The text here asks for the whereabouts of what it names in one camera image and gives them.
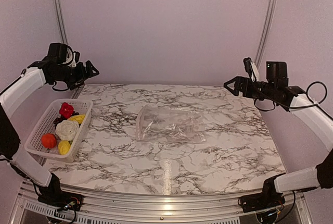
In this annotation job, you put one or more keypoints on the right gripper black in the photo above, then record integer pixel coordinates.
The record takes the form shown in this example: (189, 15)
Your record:
(239, 85)

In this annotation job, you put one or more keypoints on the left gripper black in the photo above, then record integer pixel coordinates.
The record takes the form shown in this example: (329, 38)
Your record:
(81, 74)

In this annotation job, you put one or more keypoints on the red fake pepper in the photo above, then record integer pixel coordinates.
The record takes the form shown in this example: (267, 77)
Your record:
(66, 110)

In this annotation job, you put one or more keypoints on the yellow fake lemon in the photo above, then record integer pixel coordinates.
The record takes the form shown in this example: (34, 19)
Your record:
(77, 118)

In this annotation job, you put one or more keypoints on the purple fake grape bunch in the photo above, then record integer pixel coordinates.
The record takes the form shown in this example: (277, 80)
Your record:
(57, 121)

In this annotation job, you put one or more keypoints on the white fake cauliflower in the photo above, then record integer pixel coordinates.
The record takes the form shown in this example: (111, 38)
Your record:
(67, 129)

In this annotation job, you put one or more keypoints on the orange fake tomato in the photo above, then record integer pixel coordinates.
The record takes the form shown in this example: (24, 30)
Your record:
(49, 140)

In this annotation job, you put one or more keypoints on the clear zip top bag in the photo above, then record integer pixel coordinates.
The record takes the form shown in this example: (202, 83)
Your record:
(156, 124)

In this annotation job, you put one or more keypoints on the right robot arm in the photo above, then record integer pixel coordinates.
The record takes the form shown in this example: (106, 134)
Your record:
(296, 101)

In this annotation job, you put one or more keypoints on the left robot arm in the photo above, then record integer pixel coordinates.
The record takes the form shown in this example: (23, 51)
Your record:
(61, 64)

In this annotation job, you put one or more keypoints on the white perforated plastic basket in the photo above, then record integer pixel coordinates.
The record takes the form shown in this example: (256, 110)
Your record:
(45, 125)

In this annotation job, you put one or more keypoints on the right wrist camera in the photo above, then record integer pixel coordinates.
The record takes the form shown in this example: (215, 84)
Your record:
(251, 69)

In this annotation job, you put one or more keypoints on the left aluminium frame post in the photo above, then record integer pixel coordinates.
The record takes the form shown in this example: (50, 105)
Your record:
(60, 21)

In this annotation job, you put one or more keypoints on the aluminium frame post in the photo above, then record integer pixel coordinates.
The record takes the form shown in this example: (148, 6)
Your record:
(60, 21)
(268, 20)

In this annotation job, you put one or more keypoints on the right aluminium frame post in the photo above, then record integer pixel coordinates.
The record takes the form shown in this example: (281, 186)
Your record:
(268, 20)

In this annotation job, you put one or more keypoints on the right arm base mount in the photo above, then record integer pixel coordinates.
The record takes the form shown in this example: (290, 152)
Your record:
(259, 201)

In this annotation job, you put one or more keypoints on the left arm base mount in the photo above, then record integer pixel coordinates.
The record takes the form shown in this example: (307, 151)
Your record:
(63, 201)

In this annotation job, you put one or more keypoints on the front aluminium frame rail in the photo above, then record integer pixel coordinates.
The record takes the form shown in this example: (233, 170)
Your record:
(113, 207)

